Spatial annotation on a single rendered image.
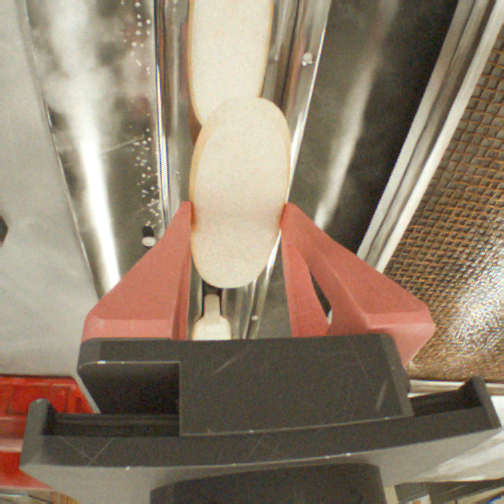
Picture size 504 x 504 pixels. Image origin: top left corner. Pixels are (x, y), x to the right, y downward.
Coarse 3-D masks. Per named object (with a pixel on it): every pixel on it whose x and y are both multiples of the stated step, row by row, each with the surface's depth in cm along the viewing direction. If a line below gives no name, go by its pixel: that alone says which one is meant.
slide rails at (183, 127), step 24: (168, 0) 16; (288, 0) 16; (168, 24) 17; (288, 24) 17; (168, 48) 17; (288, 48) 18; (168, 72) 18; (168, 96) 19; (264, 96) 20; (168, 120) 20; (192, 120) 20; (168, 144) 21; (192, 144) 22; (168, 168) 23; (192, 264) 29; (192, 288) 32; (240, 288) 32; (192, 312) 34; (240, 312) 35; (240, 336) 38
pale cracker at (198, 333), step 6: (222, 318) 35; (198, 324) 35; (204, 324) 35; (222, 324) 35; (228, 324) 36; (198, 330) 35; (204, 330) 35; (222, 330) 35; (228, 330) 36; (192, 336) 37; (198, 336) 36; (204, 336) 36; (210, 336) 36; (216, 336) 36; (222, 336) 36; (228, 336) 37
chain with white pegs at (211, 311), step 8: (208, 288) 34; (216, 288) 34; (208, 296) 34; (216, 296) 34; (208, 304) 34; (216, 304) 34; (208, 312) 33; (216, 312) 33; (208, 320) 33; (216, 320) 33; (208, 328) 33; (216, 328) 33
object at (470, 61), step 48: (480, 0) 13; (480, 48) 13; (480, 96) 16; (432, 144) 17; (480, 144) 18; (432, 192) 21; (384, 240) 22; (432, 288) 27; (480, 336) 31; (432, 384) 38
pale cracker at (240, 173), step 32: (224, 128) 12; (256, 128) 12; (192, 160) 14; (224, 160) 13; (256, 160) 13; (288, 160) 14; (192, 192) 14; (224, 192) 14; (256, 192) 14; (192, 224) 16; (224, 224) 15; (256, 224) 15; (224, 256) 17; (256, 256) 17
